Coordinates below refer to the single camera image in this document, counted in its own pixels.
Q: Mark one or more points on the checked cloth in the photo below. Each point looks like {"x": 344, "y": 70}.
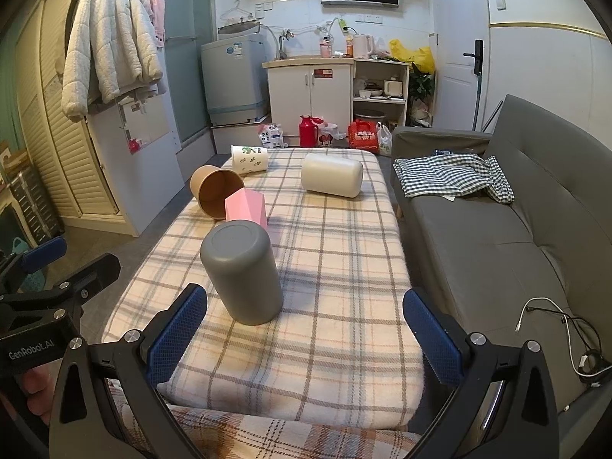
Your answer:
{"x": 440, "y": 174}

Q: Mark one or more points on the plaid blanket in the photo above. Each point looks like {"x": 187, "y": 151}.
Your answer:
{"x": 334, "y": 272}

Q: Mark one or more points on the plastic basin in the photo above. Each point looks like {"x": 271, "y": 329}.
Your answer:
{"x": 370, "y": 115}

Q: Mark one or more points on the grey washing machine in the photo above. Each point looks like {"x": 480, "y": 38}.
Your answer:
{"x": 229, "y": 81}

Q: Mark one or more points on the open shelf unit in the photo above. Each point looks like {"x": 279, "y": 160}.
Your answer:
{"x": 380, "y": 100}

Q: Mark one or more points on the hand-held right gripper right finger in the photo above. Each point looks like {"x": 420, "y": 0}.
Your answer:
{"x": 432, "y": 344}

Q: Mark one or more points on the white sink cabinet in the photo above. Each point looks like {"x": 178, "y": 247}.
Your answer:
{"x": 296, "y": 100}

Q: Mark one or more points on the pink garment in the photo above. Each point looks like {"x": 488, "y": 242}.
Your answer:
{"x": 158, "y": 14}

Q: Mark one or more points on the person's left hand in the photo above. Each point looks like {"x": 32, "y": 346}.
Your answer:
{"x": 33, "y": 389}

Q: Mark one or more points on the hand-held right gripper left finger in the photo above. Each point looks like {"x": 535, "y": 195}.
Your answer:
{"x": 176, "y": 337}

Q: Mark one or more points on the dark ribbed suitcase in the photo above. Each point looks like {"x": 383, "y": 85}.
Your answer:
{"x": 28, "y": 201}

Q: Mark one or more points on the pink cup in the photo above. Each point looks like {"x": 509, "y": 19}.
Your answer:
{"x": 246, "y": 208}

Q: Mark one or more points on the teal basket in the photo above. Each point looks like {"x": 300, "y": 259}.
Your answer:
{"x": 33, "y": 281}

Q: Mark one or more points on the yellow plastic bag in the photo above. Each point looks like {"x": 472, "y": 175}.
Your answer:
{"x": 423, "y": 60}

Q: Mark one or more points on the pink bottle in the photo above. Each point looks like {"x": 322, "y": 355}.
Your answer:
{"x": 325, "y": 48}

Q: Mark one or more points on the metal faucet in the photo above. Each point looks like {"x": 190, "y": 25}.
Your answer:
{"x": 282, "y": 48}

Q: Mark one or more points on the brown paper cup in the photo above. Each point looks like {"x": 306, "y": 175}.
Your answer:
{"x": 220, "y": 196}

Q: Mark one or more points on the red thermos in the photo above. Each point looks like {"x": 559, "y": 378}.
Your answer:
{"x": 308, "y": 134}

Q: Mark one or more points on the green plant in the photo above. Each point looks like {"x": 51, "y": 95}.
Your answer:
{"x": 420, "y": 86}

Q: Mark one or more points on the milk carton pack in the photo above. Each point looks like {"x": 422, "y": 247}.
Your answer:
{"x": 272, "y": 136}

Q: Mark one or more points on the cream cup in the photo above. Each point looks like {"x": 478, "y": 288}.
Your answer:
{"x": 332, "y": 175}

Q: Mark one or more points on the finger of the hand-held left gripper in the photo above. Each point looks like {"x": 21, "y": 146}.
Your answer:
{"x": 98, "y": 272}
{"x": 43, "y": 253}

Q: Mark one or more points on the frosted glass door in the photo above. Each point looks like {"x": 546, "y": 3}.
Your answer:
{"x": 186, "y": 57}

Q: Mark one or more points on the white fridge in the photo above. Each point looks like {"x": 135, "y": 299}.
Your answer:
{"x": 148, "y": 177}

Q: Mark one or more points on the red gift bag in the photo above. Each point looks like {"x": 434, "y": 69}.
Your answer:
{"x": 363, "y": 138}

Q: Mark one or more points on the white plastic bag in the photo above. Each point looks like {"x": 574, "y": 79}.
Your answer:
{"x": 385, "y": 141}

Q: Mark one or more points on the white leaf-print paper cup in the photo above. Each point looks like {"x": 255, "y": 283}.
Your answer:
{"x": 251, "y": 158}

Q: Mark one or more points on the white door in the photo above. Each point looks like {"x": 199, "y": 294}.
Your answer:
{"x": 454, "y": 19}

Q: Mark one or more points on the white cartoon-print bag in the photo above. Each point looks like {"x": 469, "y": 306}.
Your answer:
{"x": 330, "y": 137}

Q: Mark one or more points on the white padded jacket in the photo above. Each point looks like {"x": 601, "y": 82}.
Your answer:
{"x": 105, "y": 43}

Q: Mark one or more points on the grey sofa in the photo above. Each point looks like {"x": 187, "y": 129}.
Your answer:
{"x": 478, "y": 258}

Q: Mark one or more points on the louvred wardrobe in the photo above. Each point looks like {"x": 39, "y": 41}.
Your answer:
{"x": 52, "y": 153}

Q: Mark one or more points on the grey cup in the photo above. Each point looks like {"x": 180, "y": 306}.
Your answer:
{"x": 244, "y": 277}

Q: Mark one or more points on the white kettle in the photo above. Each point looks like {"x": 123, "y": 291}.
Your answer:
{"x": 362, "y": 48}

